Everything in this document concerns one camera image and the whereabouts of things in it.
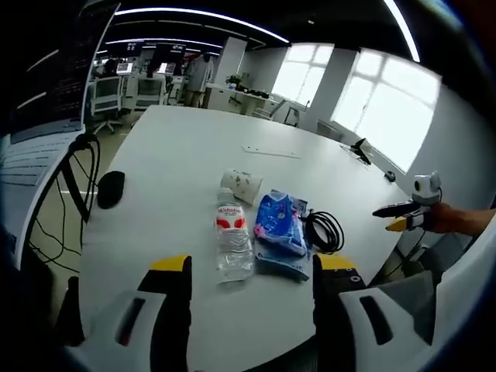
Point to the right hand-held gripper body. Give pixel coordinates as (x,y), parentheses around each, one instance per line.
(425,191)

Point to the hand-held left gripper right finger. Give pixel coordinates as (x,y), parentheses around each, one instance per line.
(364,310)

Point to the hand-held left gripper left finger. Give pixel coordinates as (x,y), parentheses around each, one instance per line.
(128,310)

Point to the blue tissue packet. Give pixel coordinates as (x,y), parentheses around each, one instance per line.
(281,228)

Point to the black computer mouse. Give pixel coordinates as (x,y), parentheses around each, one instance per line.
(111,189)

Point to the clear plastic water bottle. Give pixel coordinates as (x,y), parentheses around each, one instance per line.
(232,240)

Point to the patterned paper cup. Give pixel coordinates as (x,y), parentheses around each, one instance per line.
(242,184)

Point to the person's right hand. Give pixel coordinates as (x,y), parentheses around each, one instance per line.
(443,219)

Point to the small dark round object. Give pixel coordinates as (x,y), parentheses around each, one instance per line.
(390,176)

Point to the grey office chair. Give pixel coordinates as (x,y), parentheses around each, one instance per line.
(410,302)

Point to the white table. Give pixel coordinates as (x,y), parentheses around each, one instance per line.
(186,162)

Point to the white side desk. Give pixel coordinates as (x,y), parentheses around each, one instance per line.
(240,97)

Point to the potted green plant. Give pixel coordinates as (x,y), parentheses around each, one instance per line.
(233,80)

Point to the white office chair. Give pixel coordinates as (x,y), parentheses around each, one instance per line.
(149,91)
(106,97)

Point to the large dark monitor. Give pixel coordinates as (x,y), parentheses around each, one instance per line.
(66,77)

